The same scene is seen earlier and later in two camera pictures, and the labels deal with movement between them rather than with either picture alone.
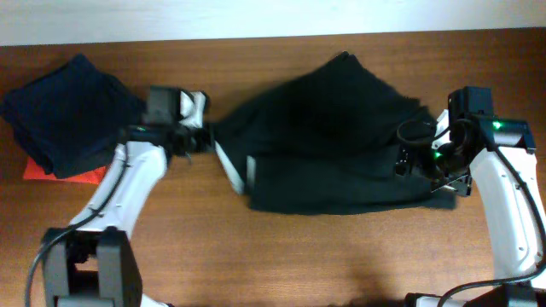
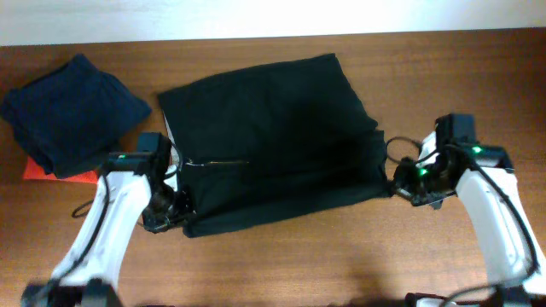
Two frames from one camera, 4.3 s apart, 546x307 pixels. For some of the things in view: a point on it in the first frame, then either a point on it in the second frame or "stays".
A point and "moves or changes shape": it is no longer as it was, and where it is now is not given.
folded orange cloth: x=32 y=170 stays
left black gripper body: x=200 y=139 to x=169 y=211
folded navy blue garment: x=71 y=118 stays
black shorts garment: x=323 y=139 moves or changes shape
